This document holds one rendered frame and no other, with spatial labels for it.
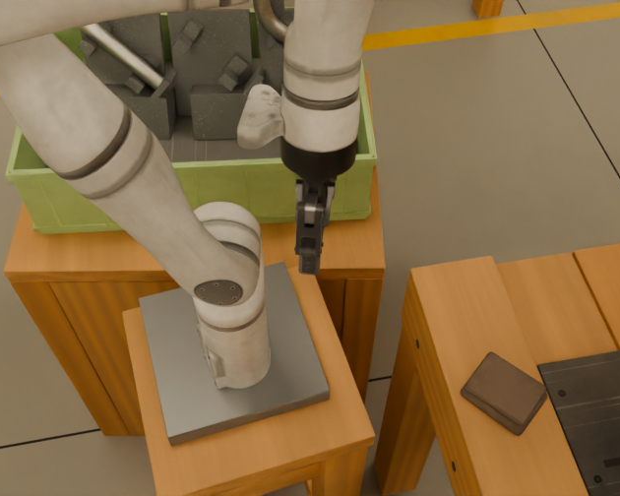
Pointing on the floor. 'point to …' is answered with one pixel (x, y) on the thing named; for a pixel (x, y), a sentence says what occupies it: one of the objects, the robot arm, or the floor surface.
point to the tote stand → (347, 293)
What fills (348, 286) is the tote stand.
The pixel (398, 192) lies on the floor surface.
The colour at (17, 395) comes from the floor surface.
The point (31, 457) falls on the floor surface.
